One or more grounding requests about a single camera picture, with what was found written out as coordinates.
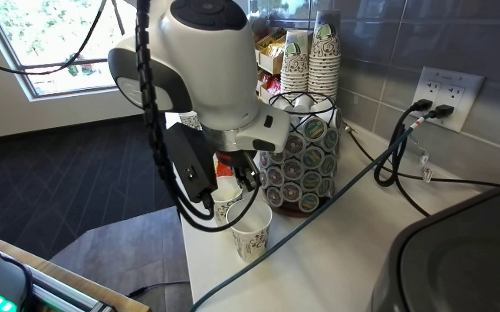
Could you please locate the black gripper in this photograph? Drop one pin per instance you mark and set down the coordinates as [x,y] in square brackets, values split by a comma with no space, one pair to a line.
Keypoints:
[229,157]

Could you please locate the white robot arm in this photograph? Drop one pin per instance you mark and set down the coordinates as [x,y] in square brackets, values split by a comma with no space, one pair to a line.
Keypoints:
[215,70]

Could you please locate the red snack packet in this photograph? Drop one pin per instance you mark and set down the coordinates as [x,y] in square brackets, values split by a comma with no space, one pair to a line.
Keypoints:
[222,169]

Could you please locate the medium patterned paper cup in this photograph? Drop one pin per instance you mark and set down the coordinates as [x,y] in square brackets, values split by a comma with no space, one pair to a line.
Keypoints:
[225,206]

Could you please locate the large patterned paper cup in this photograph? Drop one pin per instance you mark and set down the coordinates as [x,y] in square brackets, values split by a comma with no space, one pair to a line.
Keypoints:
[251,237]

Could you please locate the short stack of paper cups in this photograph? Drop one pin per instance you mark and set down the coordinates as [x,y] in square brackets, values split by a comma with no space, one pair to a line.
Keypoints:
[295,67]

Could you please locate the snack display rack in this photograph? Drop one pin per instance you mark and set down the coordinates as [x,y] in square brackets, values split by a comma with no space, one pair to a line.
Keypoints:
[269,58]

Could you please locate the tall stack of paper cups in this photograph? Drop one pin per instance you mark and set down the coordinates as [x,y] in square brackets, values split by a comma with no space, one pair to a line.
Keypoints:
[322,63]

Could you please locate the black power plug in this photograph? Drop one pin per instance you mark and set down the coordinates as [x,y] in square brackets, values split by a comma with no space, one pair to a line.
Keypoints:
[440,112]
[421,105]

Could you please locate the black appliance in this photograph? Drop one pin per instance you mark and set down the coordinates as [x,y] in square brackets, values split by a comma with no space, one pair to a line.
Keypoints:
[468,261]

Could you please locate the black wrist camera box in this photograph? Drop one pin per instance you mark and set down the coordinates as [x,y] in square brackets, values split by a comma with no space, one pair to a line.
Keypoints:
[189,159]

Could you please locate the white wall outlet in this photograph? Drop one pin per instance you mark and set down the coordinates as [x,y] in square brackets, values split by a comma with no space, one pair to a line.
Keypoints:
[463,89]

